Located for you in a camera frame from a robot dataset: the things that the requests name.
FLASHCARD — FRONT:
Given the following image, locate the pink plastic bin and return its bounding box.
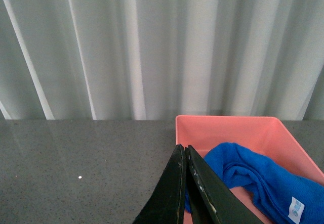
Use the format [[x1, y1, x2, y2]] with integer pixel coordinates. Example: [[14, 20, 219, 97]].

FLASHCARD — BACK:
[[176, 115, 323, 223]]

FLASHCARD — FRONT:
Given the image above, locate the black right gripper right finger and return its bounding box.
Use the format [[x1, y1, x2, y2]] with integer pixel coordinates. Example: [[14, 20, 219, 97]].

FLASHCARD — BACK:
[[185, 145, 262, 223]]

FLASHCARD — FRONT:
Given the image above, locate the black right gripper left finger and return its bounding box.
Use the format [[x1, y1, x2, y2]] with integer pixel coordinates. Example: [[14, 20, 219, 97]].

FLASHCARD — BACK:
[[133, 145, 186, 223]]

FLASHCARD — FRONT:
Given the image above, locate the blue microfiber cloth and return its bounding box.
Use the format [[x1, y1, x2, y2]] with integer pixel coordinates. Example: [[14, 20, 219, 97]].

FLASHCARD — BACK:
[[185, 143, 323, 223]]

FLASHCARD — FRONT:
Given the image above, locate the white pleated curtain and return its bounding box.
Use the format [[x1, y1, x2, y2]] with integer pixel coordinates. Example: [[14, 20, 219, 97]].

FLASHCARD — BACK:
[[1, 0, 323, 120]]

